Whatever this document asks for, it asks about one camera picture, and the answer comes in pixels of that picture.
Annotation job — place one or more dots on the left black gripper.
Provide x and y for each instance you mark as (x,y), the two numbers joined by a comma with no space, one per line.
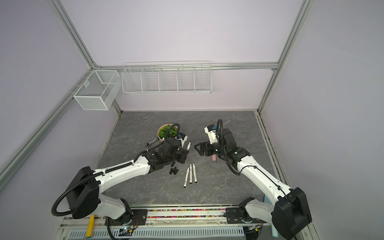
(184,153)

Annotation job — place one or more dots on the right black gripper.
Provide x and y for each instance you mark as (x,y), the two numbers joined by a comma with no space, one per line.
(205,144)

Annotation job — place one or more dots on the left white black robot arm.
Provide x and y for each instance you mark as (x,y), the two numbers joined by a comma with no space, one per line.
(85,194)

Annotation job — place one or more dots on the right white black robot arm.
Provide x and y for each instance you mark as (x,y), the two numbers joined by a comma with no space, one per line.
(288,209)

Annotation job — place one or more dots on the potted green plant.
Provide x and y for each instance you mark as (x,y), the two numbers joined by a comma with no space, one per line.
(168,131)

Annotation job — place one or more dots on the silver wrench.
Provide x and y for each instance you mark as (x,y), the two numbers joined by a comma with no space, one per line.
(147,144)

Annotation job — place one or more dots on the white mesh box basket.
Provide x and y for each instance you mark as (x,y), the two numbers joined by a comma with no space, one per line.
(99,90)

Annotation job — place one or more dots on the teal garden trowel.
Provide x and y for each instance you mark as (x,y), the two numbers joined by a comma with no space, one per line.
(274,232)

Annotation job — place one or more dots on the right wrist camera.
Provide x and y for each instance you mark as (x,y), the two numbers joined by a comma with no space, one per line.
(211,132)

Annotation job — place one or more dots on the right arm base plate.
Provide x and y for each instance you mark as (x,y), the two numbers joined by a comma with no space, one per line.
(237,215)

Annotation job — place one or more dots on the white wire shelf basket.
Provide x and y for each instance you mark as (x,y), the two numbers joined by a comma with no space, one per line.
(167,77)

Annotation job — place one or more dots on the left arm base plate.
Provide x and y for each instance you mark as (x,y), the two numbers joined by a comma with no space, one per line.
(135,217)

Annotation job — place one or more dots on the white perforated cable tray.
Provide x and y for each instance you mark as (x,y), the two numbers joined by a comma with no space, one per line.
(162,233)

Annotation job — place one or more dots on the yellow handled blue tool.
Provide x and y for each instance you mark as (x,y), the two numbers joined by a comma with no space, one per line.
(90,228)

